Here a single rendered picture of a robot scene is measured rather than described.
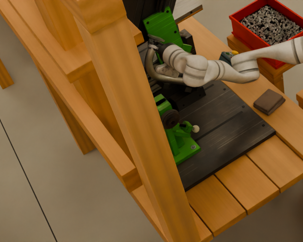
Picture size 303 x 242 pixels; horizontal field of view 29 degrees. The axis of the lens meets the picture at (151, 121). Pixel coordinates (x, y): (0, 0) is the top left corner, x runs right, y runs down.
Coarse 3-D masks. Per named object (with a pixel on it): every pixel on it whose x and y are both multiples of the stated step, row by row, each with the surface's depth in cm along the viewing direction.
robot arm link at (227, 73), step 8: (224, 64) 197; (224, 72) 196; (232, 72) 200; (240, 72) 209; (248, 72) 209; (256, 72) 210; (216, 80) 198; (224, 80) 202; (232, 80) 204; (240, 80) 206; (248, 80) 209
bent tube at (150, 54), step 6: (150, 36) 214; (156, 36) 216; (150, 54) 215; (150, 60) 216; (150, 66) 217; (150, 72) 218; (156, 78) 221; (162, 78) 221; (168, 78) 223; (174, 78) 224; (180, 78) 226; (180, 84) 226
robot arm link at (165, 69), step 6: (168, 48) 200; (174, 48) 199; (180, 48) 199; (168, 54) 198; (168, 60) 199; (156, 66) 202; (162, 66) 201; (168, 66) 202; (156, 72) 202; (162, 72) 202; (168, 72) 203; (174, 72) 204
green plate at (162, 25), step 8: (168, 8) 215; (152, 16) 213; (160, 16) 215; (168, 16) 216; (144, 24) 214; (152, 24) 215; (160, 24) 216; (168, 24) 218; (152, 32) 216; (160, 32) 217; (168, 32) 219; (176, 32) 220; (168, 40) 220; (176, 40) 222; (160, 64) 224
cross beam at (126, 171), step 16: (0, 0) 242; (16, 16) 232; (16, 32) 227; (32, 48) 216; (48, 64) 208; (48, 80) 215; (64, 80) 201; (64, 96) 195; (80, 96) 194; (80, 112) 189; (96, 128) 182; (96, 144) 183; (112, 144) 177; (112, 160) 172; (128, 160) 171; (128, 176) 169; (128, 192) 174
